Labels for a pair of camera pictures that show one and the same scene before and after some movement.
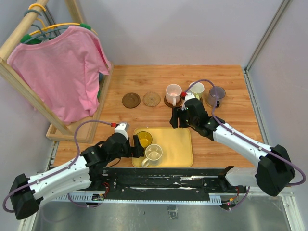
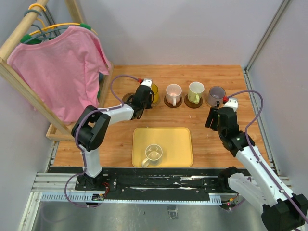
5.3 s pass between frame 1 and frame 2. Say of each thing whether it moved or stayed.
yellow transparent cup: moved
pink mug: stayed
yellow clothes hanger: stayed
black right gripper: moved
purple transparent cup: stayed
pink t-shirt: stayed
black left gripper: moved
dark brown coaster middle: stayed
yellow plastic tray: stayed
